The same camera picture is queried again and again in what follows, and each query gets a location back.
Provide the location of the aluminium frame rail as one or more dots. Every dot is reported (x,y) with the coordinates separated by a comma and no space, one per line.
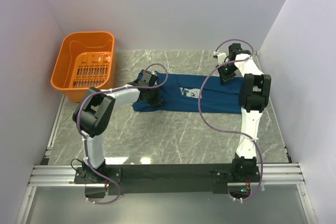
(164,138)

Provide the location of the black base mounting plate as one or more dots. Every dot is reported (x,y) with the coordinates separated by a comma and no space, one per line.
(171,178)

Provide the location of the blue mickey mouse t-shirt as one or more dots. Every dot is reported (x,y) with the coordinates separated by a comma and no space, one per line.
(180,93)

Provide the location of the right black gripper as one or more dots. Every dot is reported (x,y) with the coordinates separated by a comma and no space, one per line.
(223,78)

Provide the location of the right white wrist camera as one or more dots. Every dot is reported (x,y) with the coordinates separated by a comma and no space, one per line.
(220,56)

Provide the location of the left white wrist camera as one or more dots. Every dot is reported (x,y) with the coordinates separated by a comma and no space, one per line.
(148,74)

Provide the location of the orange plastic basket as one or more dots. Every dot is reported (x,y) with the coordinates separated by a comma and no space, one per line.
(85,59)

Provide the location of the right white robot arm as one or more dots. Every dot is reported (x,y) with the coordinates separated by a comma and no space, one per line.
(253,98)

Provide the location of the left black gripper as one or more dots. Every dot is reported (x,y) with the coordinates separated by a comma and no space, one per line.
(157,101)

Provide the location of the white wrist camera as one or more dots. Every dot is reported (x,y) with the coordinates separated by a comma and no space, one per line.
(220,56)
(148,74)

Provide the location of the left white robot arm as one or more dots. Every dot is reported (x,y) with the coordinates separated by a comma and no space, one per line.
(92,115)

